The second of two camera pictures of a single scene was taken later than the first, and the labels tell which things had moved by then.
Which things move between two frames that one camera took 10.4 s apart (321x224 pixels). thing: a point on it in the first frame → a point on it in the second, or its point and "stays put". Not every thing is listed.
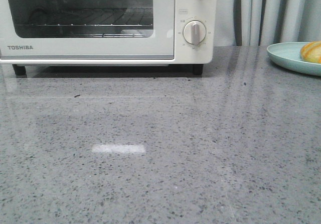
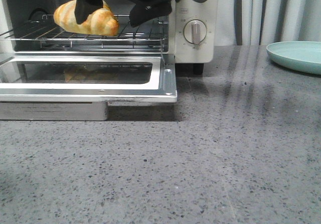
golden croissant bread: [311, 51] → [103, 22]
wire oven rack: [120, 17] → [150, 35]
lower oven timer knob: [194, 32] stays put
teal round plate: [288, 54] stays put
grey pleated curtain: [260, 14] stays put
